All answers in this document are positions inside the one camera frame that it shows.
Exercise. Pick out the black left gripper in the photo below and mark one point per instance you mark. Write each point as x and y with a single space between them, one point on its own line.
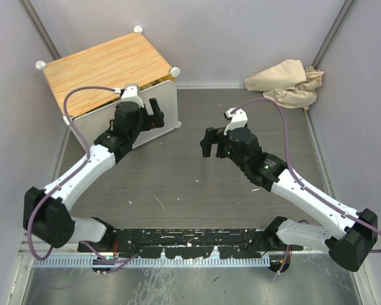
152 121

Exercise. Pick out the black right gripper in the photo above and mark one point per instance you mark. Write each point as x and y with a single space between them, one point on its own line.
211 137

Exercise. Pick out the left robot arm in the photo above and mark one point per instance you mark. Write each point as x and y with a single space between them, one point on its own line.
46 211

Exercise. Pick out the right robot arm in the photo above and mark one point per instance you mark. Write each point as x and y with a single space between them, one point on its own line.
343 233

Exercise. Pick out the wooden shoe cabinet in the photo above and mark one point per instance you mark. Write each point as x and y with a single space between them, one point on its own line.
81 84

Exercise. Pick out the beige cloth bag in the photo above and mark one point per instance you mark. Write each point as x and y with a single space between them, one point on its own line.
289 84

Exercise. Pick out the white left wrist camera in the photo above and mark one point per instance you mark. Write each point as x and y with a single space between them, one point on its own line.
130 94

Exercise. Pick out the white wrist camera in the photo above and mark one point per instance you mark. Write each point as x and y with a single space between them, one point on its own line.
130 94
237 119

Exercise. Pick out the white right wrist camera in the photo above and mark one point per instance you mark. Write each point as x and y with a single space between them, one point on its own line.
237 119

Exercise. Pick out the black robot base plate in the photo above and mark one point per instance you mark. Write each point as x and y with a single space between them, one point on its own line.
149 243

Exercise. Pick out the grey cable duct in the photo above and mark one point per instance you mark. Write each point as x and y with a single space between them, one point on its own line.
88 261

